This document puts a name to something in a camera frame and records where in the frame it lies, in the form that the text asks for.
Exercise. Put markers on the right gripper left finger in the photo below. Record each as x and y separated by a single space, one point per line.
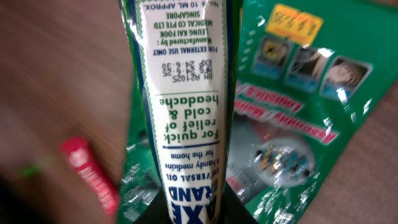
156 212

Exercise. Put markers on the red Nescafe stick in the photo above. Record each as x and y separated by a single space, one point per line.
80 156

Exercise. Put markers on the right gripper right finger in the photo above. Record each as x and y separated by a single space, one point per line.
232 210

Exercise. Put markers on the green 3M gloves pack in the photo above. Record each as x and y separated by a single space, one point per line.
308 74

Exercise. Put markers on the small green white box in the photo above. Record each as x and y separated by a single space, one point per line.
184 65

